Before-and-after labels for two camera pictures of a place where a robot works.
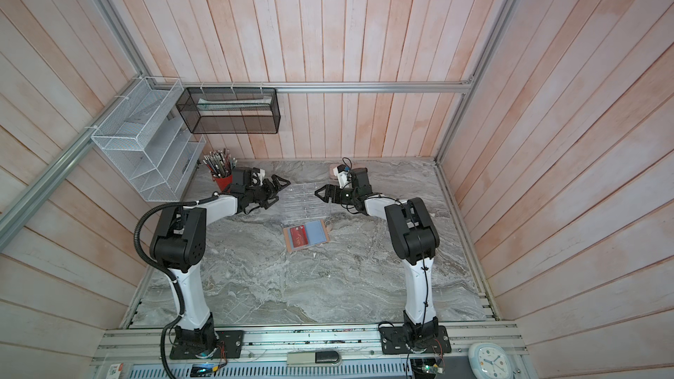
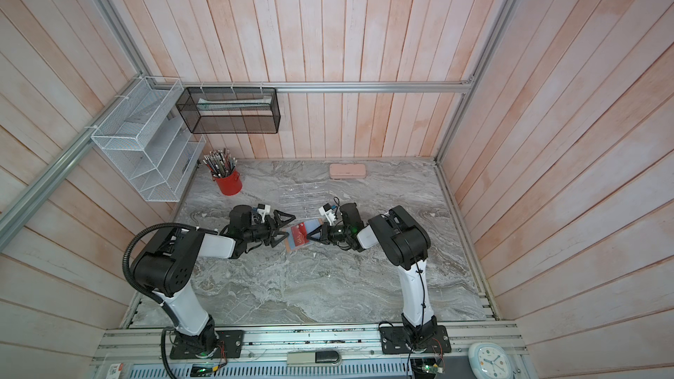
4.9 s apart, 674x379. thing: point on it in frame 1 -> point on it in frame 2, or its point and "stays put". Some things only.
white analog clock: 490,361 stays put
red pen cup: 224,183 stays put
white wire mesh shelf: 159,152 stays put
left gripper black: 271,190 -> 273,229
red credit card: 299,236 stays put
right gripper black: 330,189 -> 326,234
